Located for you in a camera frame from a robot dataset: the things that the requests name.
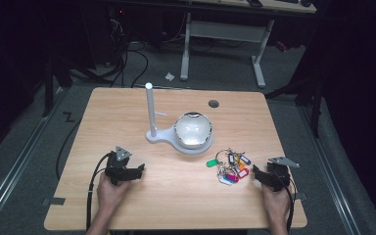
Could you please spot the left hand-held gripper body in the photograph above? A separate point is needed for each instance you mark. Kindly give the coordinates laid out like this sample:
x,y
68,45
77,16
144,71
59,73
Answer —
x,y
116,164

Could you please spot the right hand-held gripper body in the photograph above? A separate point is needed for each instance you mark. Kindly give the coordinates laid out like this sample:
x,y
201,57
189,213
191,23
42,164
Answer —
x,y
279,174

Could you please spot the bunch of keys with coloured tags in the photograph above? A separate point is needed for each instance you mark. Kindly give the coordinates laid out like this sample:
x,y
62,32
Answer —
x,y
231,166

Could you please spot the person's right hand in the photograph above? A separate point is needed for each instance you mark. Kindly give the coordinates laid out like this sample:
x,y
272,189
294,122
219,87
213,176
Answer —
x,y
275,204

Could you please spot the person's left hand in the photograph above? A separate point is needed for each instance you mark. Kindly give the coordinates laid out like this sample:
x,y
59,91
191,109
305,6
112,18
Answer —
x,y
111,194

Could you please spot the black tape strip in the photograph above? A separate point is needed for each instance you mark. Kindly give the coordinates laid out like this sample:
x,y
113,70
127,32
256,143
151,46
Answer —
x,y
55,201
301,196

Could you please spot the shiny silver bowl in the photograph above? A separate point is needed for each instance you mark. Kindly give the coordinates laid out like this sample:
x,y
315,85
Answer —
x,y
192,130

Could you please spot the round black table grommet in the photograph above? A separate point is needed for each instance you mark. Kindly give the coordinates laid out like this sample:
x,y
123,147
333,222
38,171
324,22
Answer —
x,y
213,104

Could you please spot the black metal stand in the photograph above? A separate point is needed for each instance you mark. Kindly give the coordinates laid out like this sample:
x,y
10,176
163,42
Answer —
x,y
49,88
310,91

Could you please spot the crumpled white paper scrap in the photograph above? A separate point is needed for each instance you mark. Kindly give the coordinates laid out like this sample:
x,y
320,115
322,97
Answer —
x,y
169,77

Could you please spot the metal floor rail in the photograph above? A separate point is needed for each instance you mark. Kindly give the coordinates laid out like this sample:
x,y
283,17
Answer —
x,y
329,163
16,163

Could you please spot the white stand with post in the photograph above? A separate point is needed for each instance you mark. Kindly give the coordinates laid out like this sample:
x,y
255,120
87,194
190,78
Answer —
x,y
151,111

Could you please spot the white metal desk frame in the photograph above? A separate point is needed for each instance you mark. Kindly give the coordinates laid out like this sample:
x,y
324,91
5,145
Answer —
x,y
222,31

